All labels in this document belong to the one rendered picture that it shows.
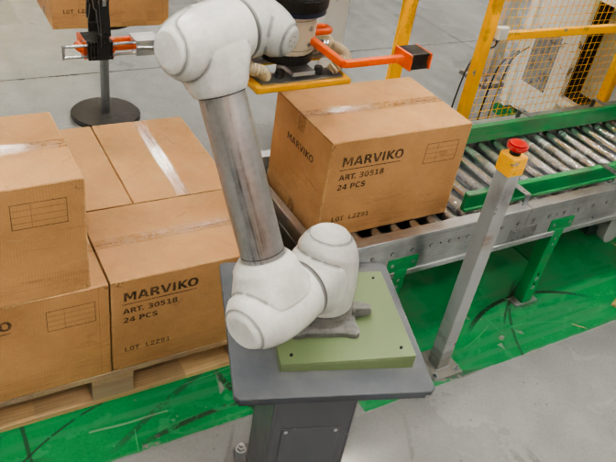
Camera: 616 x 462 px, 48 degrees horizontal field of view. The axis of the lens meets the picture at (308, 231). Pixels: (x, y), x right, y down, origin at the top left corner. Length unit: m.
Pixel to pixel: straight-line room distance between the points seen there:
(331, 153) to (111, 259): 0.79
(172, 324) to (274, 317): 0.98
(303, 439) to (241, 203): 0.82
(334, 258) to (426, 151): 0.99
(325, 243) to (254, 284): 0.22
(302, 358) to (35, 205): 0.83
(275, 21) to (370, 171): 1.04
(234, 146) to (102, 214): 1.16
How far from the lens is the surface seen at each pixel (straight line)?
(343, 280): 1.66
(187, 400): 2.60
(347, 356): 1.73
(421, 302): 3.18
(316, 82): 2.20
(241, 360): 1.72
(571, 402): 3.03
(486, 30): 3.36
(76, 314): 2.27
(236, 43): 1.40
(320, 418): 1.97
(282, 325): 1.52
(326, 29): 2.29
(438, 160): 2.59
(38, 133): 2.19
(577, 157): 3.59
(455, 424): 2.74
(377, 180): 2.45
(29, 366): 2.38
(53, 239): 2.07
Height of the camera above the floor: 2.01
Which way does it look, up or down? 36 degrees down
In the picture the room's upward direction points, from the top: 10 degrees clockwise
